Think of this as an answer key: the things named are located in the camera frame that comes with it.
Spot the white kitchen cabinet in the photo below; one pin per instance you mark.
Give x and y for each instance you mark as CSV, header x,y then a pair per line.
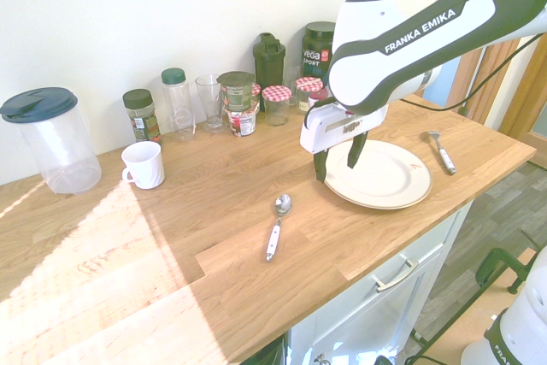
x,y
376,309

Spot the green-labelled plastic cup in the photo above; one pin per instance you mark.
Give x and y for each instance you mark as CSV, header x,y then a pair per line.
x,y
236,95

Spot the clear pitcher dark blue lid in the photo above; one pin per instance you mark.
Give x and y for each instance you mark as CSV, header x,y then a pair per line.
x,y
60,147

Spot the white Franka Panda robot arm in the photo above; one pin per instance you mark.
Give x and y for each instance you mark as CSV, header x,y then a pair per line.
x,y
384,70

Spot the tall clear drinking glass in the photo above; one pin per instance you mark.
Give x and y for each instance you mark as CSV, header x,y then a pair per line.
x,y
211,100

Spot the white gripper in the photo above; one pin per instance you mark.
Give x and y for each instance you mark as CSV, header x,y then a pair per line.
x,y
329,125

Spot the small clear glass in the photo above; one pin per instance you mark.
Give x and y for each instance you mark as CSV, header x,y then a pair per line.
x,y
292,83

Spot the white gold-rimmed plate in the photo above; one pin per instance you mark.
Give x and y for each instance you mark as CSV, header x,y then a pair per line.
x,y
384,181

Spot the clear bottle green lid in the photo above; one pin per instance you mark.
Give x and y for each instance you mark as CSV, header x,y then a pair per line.
x,y
179,108

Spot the red-labelled yoghurt cup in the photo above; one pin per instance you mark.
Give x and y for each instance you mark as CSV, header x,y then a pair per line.
x,y
242,122

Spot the dark green shaker bottle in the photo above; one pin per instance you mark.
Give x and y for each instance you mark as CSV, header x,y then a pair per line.
x,y
268,61

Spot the glass jar red gingham lid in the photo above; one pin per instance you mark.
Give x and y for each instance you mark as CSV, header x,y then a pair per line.
x,y
276,104
256,93
305,91

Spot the white ceramic mug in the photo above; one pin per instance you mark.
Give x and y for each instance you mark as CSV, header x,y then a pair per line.
x,y
145,168

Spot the black green clamp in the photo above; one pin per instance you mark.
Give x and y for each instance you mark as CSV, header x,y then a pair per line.
x,y
498,260

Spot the spice jar dark lid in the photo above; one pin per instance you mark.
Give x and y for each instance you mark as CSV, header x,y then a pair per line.
x,y
143,121

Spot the dark Vega protein tub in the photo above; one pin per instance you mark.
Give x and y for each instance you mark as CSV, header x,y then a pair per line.
x,y
316,53

